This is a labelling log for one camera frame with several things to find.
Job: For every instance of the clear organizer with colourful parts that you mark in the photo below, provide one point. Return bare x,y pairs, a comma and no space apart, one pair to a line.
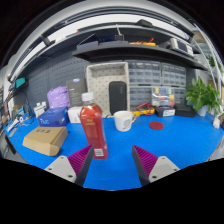
163,96

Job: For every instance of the yellow multimeter with red leads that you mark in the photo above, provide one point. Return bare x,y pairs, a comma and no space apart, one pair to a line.
145,110

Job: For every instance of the flat round red coaster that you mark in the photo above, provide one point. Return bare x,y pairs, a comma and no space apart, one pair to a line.
156,125

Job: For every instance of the black wall shelf unit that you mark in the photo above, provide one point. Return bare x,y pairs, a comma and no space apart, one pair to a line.
133,51

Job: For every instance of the grey small-parts drawer cabinet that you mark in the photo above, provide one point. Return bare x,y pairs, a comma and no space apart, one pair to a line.
173,75
180,95
140,96
145,72

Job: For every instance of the brown cardboard box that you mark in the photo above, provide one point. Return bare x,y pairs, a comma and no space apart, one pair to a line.
45,140

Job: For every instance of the black zip case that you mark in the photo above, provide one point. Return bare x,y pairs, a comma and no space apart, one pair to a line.
185,110

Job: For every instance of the dark grey carton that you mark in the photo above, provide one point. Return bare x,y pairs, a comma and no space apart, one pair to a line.
76,91

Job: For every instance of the white plug adapter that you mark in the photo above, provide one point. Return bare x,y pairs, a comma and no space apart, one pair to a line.
216,123

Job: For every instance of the white pegboard tray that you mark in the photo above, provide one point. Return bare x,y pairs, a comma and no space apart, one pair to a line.
98,83

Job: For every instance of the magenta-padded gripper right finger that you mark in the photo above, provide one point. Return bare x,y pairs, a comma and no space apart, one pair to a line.
161,168

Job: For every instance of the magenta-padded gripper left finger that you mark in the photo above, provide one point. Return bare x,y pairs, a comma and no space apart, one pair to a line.
63,168

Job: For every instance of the red drink bottle white cap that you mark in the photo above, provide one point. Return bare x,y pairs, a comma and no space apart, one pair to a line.
93,130

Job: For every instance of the green potted plant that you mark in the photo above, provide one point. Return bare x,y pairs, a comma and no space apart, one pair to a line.
201,96

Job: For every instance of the purple plastic bag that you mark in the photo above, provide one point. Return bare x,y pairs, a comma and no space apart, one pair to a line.
58,97

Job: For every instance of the white mug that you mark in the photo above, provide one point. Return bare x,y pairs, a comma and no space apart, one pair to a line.
122,120

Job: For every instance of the blue printed box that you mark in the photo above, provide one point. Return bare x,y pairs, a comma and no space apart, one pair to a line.
53,117

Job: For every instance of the white box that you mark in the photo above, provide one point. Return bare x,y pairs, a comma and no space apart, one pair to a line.
74,115

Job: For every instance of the black rectangular pouch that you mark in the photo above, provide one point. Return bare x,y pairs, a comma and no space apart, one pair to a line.
117,98

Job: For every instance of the dark printed flat box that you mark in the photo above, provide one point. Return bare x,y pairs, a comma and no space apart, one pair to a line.
165,111

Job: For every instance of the small green shelf plant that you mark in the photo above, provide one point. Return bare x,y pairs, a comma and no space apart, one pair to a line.
212,62

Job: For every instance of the small white carton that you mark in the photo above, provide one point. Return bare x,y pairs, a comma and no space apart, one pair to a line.
39,110

